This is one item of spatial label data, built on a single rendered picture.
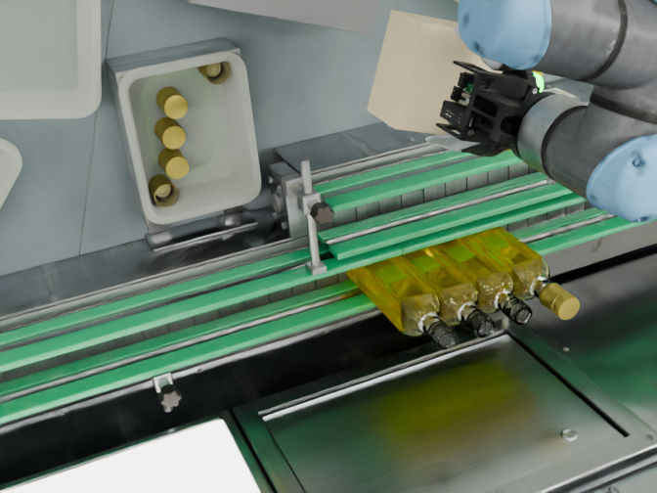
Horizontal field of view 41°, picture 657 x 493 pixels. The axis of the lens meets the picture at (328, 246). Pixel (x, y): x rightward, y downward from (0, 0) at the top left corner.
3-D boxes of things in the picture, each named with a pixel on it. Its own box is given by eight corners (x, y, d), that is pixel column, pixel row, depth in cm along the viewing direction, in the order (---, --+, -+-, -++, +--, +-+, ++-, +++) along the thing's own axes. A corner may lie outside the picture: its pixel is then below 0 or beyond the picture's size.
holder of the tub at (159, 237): (142, 237, 132) (153, 258, 126) (104, 59, 119) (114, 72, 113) (248, 209, 138) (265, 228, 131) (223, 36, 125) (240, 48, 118)
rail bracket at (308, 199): (288, 252, 128) (322, 291, 117) (275, 145, 120) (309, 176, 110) (307, 246, 129) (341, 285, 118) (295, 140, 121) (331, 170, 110)
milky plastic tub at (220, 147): (134, 206, 129) (148, 230, 122) (103, 59, 119) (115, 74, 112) (245, 179, 135) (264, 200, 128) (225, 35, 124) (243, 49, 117)
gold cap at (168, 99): (153, 89, 122) (160, 98, 118) (178, 83, 123) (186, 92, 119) (158, 113, 123) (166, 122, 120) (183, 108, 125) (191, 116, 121)
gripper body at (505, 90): (451, 55, 91) (516, 85, 81) (517, 67, 94) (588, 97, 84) (431, 126, 93) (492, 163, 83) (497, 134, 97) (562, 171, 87)
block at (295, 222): (270, 223, 133) (286, 242, 127) (262, 165, 128) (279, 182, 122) (292, 217, 134) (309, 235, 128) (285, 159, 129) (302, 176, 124)
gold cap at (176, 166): (155, 149, 125) (163, 159, 122) (180, 144, 127) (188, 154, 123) (159, 172, 127) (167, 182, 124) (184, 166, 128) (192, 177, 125)
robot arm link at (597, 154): (714, 140, 72) (673, 235, 74) (624, 104, 81) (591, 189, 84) (644, 125, 68) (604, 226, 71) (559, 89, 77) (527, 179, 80)
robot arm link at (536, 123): (618, 110, 81) (590, 192, 84) (588, 96, 85) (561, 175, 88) (554, 100, 78) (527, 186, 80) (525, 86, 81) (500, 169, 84)
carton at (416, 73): (391, 9, 100) (422, 22, 94) (503, 31, 107) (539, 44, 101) (366, 110, 104) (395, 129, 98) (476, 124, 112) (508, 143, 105)
